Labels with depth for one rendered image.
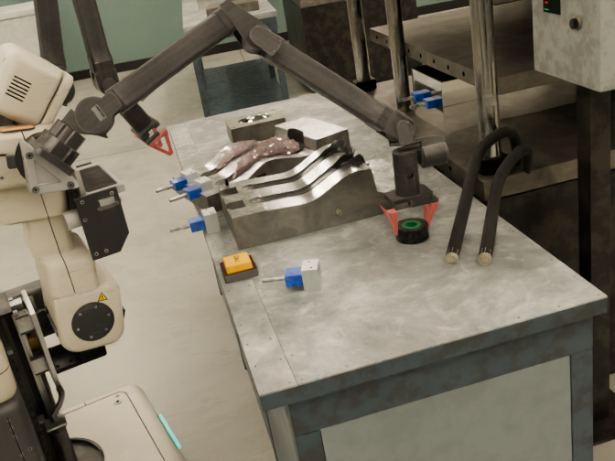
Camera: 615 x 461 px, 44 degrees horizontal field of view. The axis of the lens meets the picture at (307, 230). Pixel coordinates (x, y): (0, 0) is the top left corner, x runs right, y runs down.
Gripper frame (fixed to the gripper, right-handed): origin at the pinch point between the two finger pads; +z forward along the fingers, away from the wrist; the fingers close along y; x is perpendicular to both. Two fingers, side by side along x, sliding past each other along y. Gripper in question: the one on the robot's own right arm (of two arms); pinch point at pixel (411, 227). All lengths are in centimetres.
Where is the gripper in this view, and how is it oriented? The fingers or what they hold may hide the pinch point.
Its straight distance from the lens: 185.8
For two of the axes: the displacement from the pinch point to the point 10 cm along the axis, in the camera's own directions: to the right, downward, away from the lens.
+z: 1.5, 9.0, 4.0
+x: -2.4, -3.6, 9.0
